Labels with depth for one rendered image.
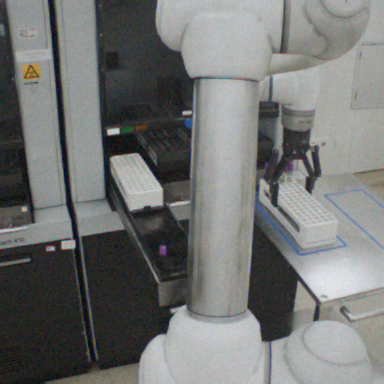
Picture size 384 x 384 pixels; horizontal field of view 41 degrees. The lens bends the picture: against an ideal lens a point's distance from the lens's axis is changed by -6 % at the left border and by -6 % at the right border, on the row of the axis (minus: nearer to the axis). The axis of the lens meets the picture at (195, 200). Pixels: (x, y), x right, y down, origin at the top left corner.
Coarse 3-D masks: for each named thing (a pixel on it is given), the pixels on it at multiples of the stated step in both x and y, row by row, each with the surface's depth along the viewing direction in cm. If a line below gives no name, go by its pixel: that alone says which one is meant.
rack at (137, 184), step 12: (120, 156) 176; (132, 156) 177; (120, 168) 168; (132, 168) 168; (144, 168) 168; (120, 180) 161; (132, 180) 161; (144, 180) 160; (156, 180) 159; (132, 192) 153; (144, 192) 153; (156, 192) 154; (132, 204) 153; (144, 204) 154; (156, 204) 155
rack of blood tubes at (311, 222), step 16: (288, 192) 149; (304, 192) 150; (288, 208) 140; (304, 208) 141; (320, 208) 141; (288, 224) 141; (304, 224) 133; (320, 224) 133; (336, 224) 134; (304, 240) 133; (320, 240) 135
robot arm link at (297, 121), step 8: (288, 112) 134; (296, 112) 133; (304, 112) 133; (312, 112) 134; (288, 120) 135; (296, 120) 134; (304, 120) 134; (312, 120) 135; (288, 128) 136; (296, 128) 135; (304, 128) 135
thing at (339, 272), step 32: (256, 192) 163; (320, 192) 163; (352, 192) 164; (256, 224) 147; (352, 224) 146; (288, 256) 131; (320, 256) 131; (352, 256) 131; (320, 288) 119; (352, 288) 119; (288, 320) 191; (320, 320) 118; (352, 320) 115
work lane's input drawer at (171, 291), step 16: (112, 192) 168; (128, 208) 154; (144, 208) 154; (160, 208) 154; (128, 224) 149; (144, 224) 149; (160, 224) 149; (176, 224) 146; (144, 240) 140; (160, 240) 141; (176, 240) 142; (144, 256) 134; (160, 256) 135; (176, 256) 135; (160, 272) 126; (176, 272) 126; (160, 288) 125; (176, 288) 126; (160, 304) 127
